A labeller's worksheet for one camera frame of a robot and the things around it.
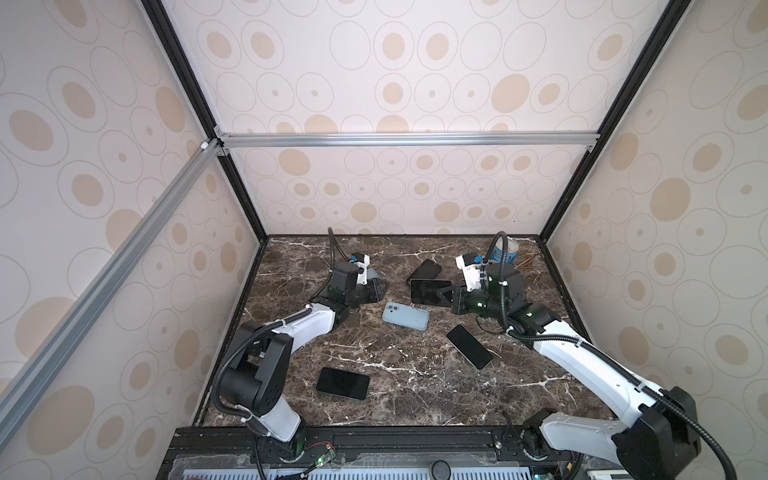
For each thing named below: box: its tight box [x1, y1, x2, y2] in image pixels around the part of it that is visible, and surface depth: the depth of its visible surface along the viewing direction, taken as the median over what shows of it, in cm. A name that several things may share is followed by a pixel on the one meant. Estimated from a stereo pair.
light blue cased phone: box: [382, 302, 430, 331], surface depth 99 cm
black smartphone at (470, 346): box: [446, 324, 494, 370], surface depth 92 cm
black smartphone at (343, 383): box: [316, 367, 370, 400], surface depth 87 cm
